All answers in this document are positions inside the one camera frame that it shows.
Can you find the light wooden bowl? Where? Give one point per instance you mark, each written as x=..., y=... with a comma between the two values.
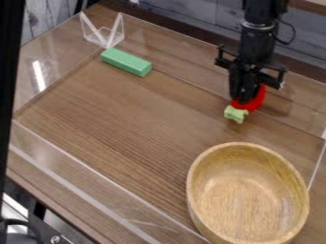
x=248, y=197

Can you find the clear acrylic table barrier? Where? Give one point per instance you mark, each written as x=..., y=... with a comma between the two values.
x=105, y=140

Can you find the green rectangular block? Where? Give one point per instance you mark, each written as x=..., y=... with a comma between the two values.
x=126, y=61

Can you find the red felt strawberry toy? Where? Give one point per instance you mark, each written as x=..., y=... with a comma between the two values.
x=237, y=111

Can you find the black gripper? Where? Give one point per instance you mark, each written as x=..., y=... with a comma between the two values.
x=250, y=63

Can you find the clear acrylic corner bracket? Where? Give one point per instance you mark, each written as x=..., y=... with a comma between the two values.
x=103, y=37

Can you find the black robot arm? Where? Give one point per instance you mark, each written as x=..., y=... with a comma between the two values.
x=264, y=12

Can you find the black metal table bracket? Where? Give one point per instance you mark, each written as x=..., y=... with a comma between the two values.
x=50, y=236

